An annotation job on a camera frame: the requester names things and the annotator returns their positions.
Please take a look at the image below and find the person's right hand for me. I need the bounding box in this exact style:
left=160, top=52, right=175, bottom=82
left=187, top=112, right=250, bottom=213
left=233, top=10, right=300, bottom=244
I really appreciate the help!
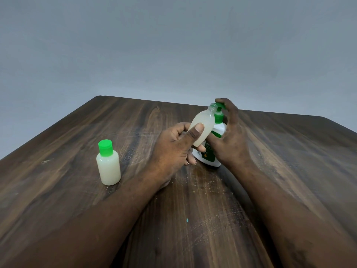
left=206, top=98, right=252, bottom=168

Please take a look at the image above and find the green bottle cap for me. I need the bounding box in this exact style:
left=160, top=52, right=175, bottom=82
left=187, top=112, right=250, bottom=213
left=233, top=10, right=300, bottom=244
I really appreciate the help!
left=98, top=139, right=113, bottom=157

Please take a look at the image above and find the person's left forearm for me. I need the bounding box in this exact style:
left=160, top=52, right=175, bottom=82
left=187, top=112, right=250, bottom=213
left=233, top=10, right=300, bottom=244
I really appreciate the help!
left=11, top=170, right=161, bottom=268

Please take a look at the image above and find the white hand sanitizer pump bottle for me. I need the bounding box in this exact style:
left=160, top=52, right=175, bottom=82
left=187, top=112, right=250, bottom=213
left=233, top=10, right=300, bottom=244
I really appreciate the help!
left=192, top=102, right=228, bottom=168

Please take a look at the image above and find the small clear bottle white cap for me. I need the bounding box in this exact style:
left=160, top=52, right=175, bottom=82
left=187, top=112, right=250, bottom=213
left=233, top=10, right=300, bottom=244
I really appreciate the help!
left=187, top=103, right=219, bottom=148

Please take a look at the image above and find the person's left hand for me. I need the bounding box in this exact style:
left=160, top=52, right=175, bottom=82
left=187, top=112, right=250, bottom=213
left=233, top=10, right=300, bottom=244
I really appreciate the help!
left=146, top=122, right=207, bottom=189

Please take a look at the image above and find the small clear bottle green-capped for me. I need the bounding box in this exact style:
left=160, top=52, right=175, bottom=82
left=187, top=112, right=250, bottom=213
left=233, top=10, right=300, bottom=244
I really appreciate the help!
left=96, top=150, right=122, bottom=186

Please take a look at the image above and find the person's right forearm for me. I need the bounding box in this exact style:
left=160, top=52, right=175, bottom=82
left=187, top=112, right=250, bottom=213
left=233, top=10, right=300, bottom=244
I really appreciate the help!
left=235, top=156, right=357, bottom=268

